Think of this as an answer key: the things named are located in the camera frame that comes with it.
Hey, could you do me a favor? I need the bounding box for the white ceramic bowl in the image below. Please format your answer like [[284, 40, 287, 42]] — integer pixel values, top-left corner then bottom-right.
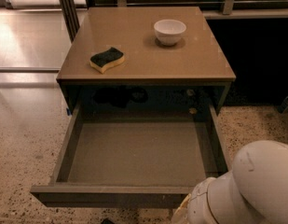
[[154, 20, 186, 46]]

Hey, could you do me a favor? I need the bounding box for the dark vertical metal post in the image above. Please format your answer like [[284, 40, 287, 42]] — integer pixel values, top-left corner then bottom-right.
[[59, 0, 79, 41]]

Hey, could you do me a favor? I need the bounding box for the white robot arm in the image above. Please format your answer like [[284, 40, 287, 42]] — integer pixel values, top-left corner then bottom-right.
[[171, 140, 288, 224]]

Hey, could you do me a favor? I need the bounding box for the grey top drawer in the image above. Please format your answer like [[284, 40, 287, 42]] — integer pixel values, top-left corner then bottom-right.
[[31, 105, 231, 208]]

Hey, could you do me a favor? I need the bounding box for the small grey floor object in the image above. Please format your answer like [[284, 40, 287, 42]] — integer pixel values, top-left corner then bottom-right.
[[277, 96, 288, 113]]

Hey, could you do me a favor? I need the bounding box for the yellow green scrub sponge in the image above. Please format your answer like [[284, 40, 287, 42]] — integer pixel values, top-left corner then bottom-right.
[[89, 47, 125, 74]]

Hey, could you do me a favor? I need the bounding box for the brown drawer cabinet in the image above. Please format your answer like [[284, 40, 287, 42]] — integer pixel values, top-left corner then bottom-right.
[[57, 7, 235, 118]]

